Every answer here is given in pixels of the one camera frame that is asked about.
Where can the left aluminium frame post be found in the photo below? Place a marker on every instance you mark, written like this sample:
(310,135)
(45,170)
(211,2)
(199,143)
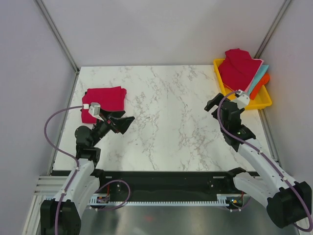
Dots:
(52,26)

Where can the yellow plastic tray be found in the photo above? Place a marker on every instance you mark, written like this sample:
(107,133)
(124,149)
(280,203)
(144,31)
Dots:
(262,99)

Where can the white slotted cable duct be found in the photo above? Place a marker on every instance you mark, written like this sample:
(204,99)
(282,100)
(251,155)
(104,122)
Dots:
(221,201)

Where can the red t-shirt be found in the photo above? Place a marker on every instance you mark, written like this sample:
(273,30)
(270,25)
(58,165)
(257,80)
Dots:
(110,99)
(238,69)

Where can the orange t-shirt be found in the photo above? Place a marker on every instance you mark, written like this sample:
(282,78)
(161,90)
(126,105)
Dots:
(263,81)

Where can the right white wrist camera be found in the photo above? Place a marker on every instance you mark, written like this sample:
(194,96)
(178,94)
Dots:
(242,99)

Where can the aluminium frame post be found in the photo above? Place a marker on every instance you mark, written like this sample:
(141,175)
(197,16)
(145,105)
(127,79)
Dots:
(52,26)
(274,25)

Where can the light blue t-shirt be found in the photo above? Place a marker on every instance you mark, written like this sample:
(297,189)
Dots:
(260,73)

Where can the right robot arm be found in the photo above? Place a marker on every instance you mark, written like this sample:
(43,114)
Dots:
(286,200)

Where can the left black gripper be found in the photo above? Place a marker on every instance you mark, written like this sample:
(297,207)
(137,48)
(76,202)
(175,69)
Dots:
(121,124)

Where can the folded red t-shirt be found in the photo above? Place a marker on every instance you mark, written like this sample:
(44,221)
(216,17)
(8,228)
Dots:
(110,99)

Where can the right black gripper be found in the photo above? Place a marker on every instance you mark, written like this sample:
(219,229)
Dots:
(214,101)

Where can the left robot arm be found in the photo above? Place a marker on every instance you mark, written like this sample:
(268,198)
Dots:
(62,214)

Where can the right aluminium frame post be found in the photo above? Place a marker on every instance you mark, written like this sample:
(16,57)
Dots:
(274,25)

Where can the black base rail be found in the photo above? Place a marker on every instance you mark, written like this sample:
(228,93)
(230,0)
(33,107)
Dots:
(154,186)

